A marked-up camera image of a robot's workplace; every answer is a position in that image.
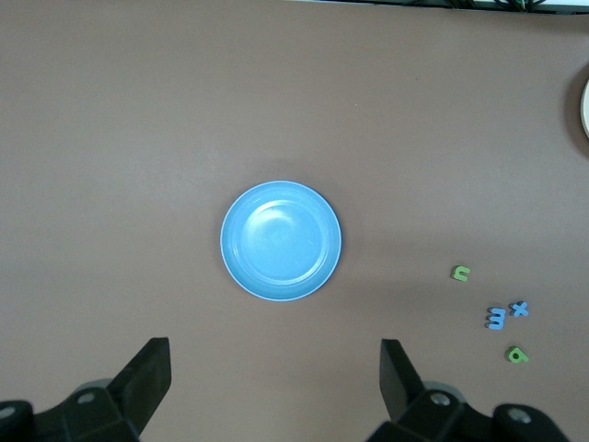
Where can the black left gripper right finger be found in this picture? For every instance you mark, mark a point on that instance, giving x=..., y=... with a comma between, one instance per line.
x=437, y=414

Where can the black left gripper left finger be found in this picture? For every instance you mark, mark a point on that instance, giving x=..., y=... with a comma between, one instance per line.
x=92, y=414

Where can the green letter a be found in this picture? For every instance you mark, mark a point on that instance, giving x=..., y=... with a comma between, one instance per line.
x=522, y=355

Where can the blue letter m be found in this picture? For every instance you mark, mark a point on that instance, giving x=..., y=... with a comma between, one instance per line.
x=500, y=319

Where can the blue letter x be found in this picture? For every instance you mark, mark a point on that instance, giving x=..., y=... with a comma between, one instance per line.
x=520, y=309

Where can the green letter n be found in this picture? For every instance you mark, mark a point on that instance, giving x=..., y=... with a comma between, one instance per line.
x=460, y=271

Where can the blue plate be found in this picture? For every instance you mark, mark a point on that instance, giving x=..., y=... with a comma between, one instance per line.
x=281, y=240

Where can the beige plate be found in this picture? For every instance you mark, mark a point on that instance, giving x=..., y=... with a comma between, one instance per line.
x=585, y=108

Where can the black table edge rail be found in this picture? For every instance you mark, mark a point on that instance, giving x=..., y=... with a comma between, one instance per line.
x=368, y=2

